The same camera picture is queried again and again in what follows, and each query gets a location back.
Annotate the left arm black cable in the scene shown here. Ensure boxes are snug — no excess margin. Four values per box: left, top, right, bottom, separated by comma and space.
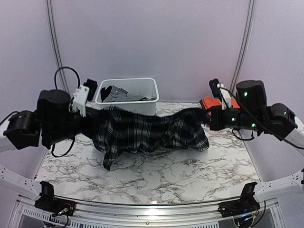
51, 66, 81, 159

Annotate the white plastic laundry bin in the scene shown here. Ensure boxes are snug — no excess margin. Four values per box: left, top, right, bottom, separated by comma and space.
95, 78, 159, 115

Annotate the aluminium front frame rail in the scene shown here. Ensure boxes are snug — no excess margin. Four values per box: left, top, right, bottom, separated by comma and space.
7, 196, 286, 228

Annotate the aluminium wall post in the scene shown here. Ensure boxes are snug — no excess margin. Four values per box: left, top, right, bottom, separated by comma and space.
229, 0, 256, 92
45, 0, 69, 93

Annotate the grey garment in bin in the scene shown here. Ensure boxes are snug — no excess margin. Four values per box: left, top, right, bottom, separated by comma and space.
103, 85, 156, 103

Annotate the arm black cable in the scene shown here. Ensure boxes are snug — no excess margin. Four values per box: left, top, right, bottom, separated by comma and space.
218, 86, 304, 151
51, 66, 81, 159

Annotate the black garment in bin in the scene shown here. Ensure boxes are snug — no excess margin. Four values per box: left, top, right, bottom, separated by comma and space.
100, 85, 112, 102

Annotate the right aluminium wall post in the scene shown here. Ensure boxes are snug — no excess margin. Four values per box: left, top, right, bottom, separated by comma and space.
229, 0, 256, 92

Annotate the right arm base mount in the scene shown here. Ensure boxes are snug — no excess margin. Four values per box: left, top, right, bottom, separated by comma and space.
218, 182, 260, 218

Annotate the black white plaid shirt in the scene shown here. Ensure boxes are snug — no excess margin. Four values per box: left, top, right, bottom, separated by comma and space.
83, 107, 209, 170

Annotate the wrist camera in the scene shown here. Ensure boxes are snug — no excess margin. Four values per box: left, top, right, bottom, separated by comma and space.
36, 89, 71, 125
236, 80, 267, 114

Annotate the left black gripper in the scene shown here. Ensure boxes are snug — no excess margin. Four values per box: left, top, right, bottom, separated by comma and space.
45, 106, 107, 147

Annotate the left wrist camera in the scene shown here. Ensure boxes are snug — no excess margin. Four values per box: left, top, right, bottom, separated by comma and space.
36, 89, 71, 125

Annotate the left aluminium wall post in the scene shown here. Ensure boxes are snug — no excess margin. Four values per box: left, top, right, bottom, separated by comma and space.
45, 0, 69, 93

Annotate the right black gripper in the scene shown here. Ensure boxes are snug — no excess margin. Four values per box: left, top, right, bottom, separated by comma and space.
199, 104, 263, 131

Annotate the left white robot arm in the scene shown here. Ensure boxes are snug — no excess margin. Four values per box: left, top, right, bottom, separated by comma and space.
0, 79, 97, 152

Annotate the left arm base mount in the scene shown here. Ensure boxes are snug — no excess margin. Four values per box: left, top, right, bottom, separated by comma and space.
35, 181, 76, 216

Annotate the orange t-shirt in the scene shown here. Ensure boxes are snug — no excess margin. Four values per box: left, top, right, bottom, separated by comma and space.
199, 96, 241, 119

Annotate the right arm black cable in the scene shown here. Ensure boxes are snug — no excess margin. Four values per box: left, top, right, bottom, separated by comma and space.
218, 86, 304, 151

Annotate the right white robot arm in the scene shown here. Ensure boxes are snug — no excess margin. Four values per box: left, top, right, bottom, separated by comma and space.
208, 79, 304, 213

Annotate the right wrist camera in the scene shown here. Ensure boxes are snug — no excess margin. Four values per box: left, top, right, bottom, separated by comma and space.
236, 80, 267, 114

